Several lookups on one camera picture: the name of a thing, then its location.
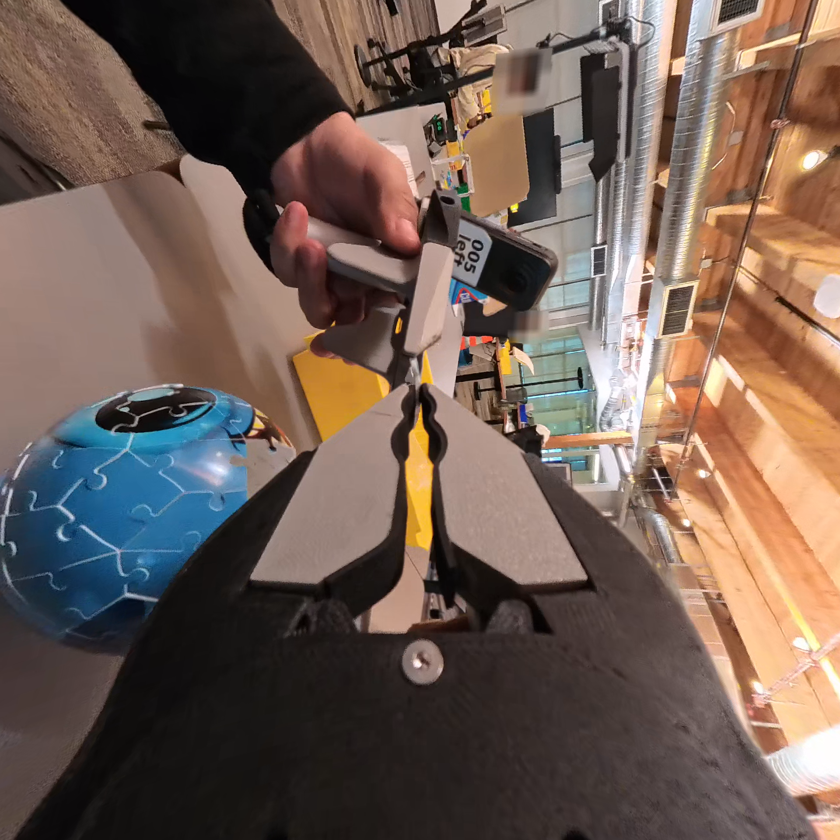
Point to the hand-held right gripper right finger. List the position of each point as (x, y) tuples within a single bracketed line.
[(512, 518)]

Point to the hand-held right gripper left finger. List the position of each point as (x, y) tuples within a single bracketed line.
[(334, 512)]

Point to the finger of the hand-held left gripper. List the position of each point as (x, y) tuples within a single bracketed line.
[(367, 348), (426, 302)]

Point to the blue puzzle ball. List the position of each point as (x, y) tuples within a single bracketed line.
[(98, 525)]

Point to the person's left forearm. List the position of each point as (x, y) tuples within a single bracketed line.
[(216, 65)]

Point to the person's left hand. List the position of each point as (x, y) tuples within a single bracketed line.
[(348, 184)]

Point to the yellow plastic storage bin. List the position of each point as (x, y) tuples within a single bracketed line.
[(341, 394)]

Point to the orange traffic cone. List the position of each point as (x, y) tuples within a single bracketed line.
[(476, 341)]

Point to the black device green display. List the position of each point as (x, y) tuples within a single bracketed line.
[(436, 128)]

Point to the tan desk divider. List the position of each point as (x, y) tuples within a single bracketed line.
[(499, 164)]

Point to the black hanging screen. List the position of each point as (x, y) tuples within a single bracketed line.
[(600, 118), (543, 170)]

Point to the silver air duct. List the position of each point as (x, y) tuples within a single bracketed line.
[(702, 131), (630, 197)]

